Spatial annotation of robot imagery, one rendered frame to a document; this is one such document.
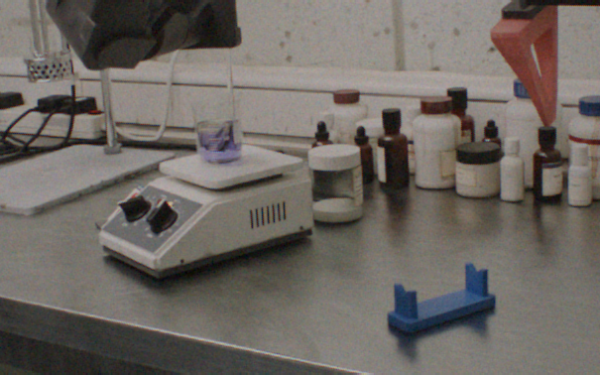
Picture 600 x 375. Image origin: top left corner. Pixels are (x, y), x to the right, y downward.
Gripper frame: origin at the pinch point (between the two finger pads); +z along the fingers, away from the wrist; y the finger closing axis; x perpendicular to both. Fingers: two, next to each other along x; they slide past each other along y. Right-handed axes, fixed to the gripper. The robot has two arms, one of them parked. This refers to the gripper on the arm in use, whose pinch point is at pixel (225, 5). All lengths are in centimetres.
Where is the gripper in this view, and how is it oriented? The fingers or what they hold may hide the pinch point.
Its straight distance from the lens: 118.6
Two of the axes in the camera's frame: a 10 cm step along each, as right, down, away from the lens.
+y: -9.3, -0.3, 3.6
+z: 3.6, -2.6, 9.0
